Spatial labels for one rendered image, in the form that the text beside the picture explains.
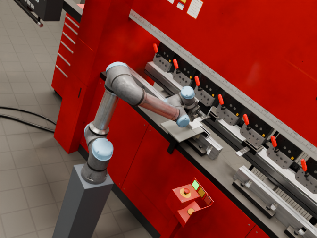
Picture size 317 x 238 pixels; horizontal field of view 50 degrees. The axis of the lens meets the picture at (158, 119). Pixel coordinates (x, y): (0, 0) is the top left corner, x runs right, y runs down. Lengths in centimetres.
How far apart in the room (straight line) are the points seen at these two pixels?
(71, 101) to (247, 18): 160
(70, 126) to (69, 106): 18
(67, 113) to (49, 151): 40
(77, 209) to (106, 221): 77
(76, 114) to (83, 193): 111
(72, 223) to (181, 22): 142
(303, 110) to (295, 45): 34
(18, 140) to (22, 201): 65
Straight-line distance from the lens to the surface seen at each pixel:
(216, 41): 213
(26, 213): 275
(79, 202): 202
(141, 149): 256
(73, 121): 298
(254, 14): 201
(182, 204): 210
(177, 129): 220
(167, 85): 275
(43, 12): 236
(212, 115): 248
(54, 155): 316
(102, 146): 185
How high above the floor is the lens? 222
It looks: 34 degrees down
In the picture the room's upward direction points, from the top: 24 degrees clockwise
